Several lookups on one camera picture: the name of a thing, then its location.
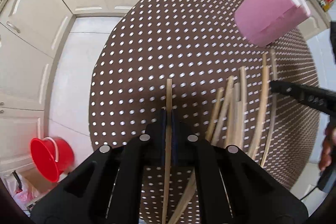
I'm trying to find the pink cylindrical utensil cup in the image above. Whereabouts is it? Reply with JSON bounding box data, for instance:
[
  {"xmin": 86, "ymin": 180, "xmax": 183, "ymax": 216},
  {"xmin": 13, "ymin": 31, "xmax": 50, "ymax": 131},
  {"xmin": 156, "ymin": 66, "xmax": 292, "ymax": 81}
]
[{"xmin": 234, "ymin": 0, "xmax": 311, "ymax": 47}]

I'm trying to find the person's right hand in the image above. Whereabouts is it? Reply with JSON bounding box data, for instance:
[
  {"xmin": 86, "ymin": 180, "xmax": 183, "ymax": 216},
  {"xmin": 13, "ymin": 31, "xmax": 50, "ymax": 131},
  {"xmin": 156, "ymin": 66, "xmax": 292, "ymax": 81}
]
[{"xmin": 318, "ymin": 123, "xmax": 335, "ymax": 172}]

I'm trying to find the red plastic bucket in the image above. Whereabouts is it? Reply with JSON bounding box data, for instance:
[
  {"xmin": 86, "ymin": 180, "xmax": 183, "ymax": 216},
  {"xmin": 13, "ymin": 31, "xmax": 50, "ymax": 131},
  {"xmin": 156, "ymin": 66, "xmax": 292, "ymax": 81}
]
[{"xmin": 30, "ymin": 137, "xmax": 75, "ymax": 182}]

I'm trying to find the brown polka dot tablecloth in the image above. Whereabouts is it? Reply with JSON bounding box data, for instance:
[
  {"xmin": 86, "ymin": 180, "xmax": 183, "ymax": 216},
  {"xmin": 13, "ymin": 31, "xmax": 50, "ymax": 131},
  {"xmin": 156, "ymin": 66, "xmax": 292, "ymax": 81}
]
[{"xmin": 88, "ymin": 0, "xmax": 321, "ymax": 224}]

